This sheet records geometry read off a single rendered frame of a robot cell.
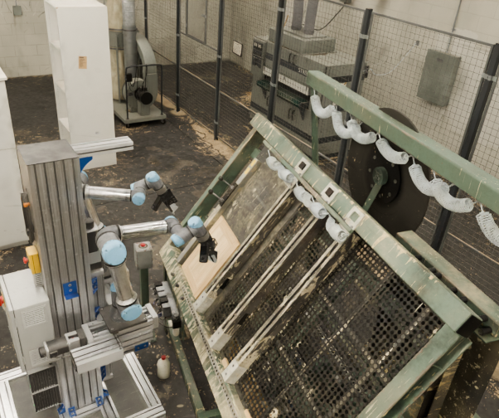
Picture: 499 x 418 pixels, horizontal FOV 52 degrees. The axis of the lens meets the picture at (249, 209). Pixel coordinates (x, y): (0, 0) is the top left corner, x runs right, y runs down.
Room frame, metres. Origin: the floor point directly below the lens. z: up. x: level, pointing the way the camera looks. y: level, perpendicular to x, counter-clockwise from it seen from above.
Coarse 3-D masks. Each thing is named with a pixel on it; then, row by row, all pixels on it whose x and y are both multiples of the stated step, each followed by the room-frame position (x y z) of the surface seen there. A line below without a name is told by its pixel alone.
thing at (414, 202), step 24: (408, 120) 2.67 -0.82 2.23; (360, 144) 3.03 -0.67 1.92; (360, 168) 2.98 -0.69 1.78; (384, 168) 2.74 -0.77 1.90; (408, 168) 2.59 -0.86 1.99; (360, 192) 2.93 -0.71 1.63; (384, 192) 2.71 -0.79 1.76; (408, 192) 2.54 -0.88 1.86; (384, 216) 2.68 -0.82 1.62; (408, 216) 2.50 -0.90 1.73
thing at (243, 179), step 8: (256, 160) 3.21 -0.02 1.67; (256, 168) 3.20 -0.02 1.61; (240, 176) 3.20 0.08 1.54; (248, 176) 3.17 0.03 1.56; (240, 184) 3.15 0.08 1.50; (232, 192) 3.13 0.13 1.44; (232, 200) 3.13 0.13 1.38; (216, 208) 3.12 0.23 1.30; (224, 208) 3.11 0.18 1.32; (216, 216) 3.09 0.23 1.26; (208, 224) 3.06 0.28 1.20; (192, 240) 3.05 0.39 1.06; (192, 248) 3.02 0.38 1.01; (184, 256) 3.00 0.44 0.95
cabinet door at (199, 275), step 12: (216, 228) 3.00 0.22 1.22; (228, 228) 2.91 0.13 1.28; (216, 240) 2.91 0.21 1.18; (228, 240) 2.83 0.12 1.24; (192, 252) 2.98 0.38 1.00; (228, 252) 2.74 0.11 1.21; (192, 264) 2.89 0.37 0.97; (204, 264) 2.81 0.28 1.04; (216, 264) 2.73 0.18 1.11; (192, 276) 2.79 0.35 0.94; (204, 276) 2.72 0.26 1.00; (192, 288) 2.71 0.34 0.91; (204, 288) 2.64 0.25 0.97
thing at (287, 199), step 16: (304, 160) 2.77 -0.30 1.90; (288, 192) 2.70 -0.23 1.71; (272, 208) 2.69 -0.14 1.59; (288, 208) 2.69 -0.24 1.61; (272, 224) 2.65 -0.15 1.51; (256, 240) 2.61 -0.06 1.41; (240, 256) 2.58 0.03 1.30; (224, 272) 2.55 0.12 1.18; (208, 288) 2.54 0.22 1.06; (224, 288) 2.54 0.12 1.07; (208, 304) 2.50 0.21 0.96
